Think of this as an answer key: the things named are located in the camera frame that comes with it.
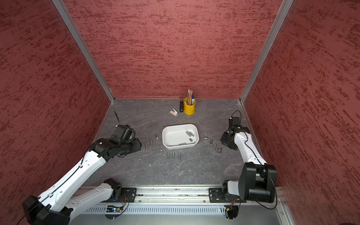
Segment right aluminium corner post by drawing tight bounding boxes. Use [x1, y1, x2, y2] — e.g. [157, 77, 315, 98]
[240, 0, 293, 104]

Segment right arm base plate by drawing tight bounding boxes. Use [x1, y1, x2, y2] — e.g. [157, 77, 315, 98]
[208, 187, 247, 204]

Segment white plastic storage box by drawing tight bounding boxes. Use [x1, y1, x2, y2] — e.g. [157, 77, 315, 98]
[162, 124, 200, 150]

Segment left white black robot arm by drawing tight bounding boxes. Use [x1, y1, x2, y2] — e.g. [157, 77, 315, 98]
[22, 138, 142, 225]

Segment left aluminium corner post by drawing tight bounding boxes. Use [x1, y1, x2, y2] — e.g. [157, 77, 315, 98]
[52, 0, 115, 103]

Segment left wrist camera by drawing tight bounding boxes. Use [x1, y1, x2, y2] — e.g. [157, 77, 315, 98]
[110, 125, 136, 145]

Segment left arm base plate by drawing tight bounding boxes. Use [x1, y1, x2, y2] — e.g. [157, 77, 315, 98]
[110, 187, 137, 203]

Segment yellow pen holder cup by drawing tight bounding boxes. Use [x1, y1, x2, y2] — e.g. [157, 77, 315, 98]
[183, 98, 197, 115]

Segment aluminium corner post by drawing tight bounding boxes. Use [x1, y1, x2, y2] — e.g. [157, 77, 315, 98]
[52, 0, 115, 103]
[240, 0, 293, 104]

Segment pens in yellow cup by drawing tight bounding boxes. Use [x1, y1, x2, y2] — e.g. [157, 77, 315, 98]
[187, 89, 195, 106]

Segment aluminium front rail frame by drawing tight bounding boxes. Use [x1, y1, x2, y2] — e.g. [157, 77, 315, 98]
[71, 185, 295, 225]

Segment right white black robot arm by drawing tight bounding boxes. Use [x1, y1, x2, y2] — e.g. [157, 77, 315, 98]
[220, 126, 277, 206]

